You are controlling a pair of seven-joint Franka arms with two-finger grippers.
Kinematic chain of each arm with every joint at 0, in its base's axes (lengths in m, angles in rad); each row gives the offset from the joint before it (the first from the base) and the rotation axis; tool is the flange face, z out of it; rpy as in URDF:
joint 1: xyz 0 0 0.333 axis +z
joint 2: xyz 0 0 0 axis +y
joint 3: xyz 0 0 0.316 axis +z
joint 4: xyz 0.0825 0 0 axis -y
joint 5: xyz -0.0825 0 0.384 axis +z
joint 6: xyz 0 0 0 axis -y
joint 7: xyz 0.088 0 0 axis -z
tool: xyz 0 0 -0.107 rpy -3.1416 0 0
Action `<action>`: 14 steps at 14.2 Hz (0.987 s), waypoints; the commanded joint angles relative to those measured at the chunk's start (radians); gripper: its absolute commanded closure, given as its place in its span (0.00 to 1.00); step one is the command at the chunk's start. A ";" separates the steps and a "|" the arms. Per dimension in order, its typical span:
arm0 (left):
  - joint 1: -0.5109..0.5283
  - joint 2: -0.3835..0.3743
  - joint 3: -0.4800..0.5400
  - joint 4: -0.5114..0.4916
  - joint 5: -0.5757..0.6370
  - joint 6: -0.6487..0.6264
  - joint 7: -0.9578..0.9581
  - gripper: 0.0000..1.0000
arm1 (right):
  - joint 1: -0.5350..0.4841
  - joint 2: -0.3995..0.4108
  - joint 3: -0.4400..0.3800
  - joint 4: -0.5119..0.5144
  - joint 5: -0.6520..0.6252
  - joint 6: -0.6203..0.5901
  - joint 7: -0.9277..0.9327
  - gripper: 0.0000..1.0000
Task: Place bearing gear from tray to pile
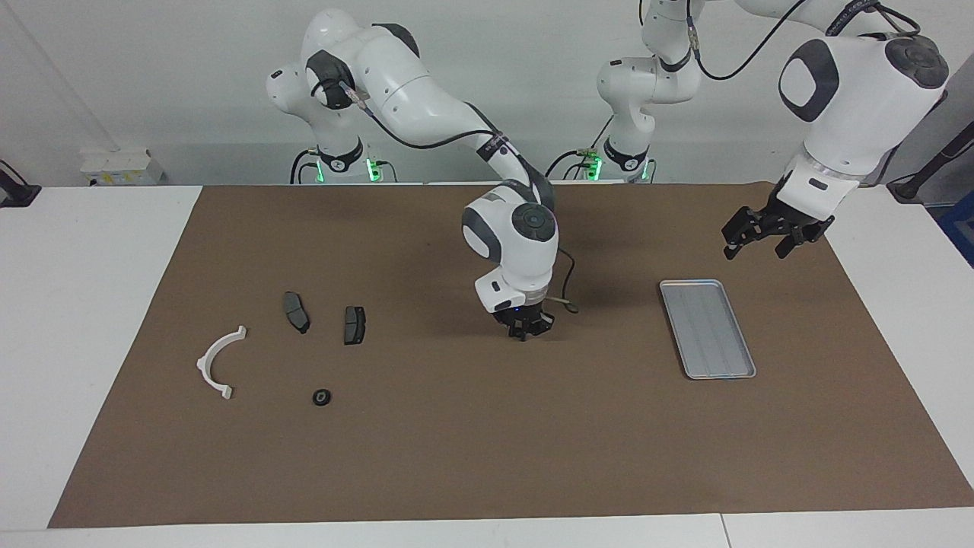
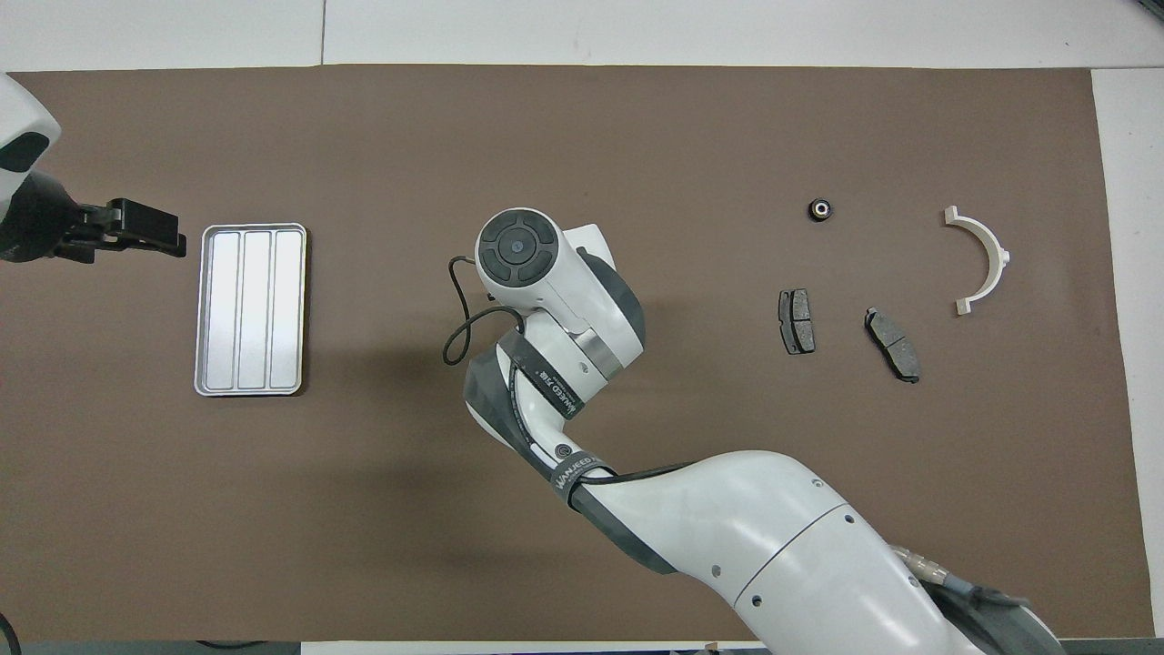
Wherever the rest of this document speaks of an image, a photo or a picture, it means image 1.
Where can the silver metal tray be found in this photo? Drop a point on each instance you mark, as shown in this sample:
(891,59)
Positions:
(708,327)

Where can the brown table mat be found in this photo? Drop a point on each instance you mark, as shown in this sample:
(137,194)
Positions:
(487,441)

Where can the black angled stand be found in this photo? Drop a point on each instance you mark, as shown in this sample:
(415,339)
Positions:
(909,189)

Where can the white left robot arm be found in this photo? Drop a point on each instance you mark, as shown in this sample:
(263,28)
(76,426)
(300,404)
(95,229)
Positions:
(860,99)

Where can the large black bearing gear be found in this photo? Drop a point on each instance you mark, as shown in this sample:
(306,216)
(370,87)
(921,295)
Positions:
(322,397)

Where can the blue box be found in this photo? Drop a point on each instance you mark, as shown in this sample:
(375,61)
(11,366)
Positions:
(960,228)

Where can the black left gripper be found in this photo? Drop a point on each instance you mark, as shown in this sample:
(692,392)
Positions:
(791,213)

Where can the short grey brake pad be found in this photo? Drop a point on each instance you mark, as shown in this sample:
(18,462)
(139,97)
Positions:
(354,326)

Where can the long grey brake pad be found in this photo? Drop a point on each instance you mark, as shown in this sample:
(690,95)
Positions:
(295,312)

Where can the black desk clamp mount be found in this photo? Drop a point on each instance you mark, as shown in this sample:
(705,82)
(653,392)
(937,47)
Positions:
(17,194)

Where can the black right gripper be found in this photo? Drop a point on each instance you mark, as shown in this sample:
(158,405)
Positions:
(521,312)

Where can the white power strip box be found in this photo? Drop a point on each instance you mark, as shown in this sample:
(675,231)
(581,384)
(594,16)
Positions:
(122,167)

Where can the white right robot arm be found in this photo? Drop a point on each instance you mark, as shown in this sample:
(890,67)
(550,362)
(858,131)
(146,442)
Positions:
(517,251)

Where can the white semicircular bracket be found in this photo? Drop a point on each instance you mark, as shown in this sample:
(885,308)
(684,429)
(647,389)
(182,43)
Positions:
(202,364)

